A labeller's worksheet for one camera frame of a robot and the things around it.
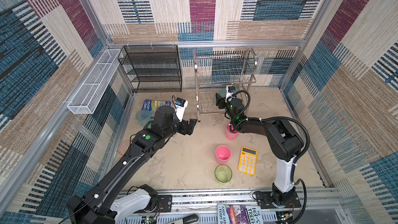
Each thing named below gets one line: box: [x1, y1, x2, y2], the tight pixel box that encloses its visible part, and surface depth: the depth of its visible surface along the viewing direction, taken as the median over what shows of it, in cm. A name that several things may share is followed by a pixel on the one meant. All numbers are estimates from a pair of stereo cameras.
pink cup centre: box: [215, 144, 232, 165], surface depth 88 cm
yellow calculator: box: [237, 146, 258, 176], surface depth 87 cm
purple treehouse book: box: [217, 203, 264, 224], surface depth 70 cm
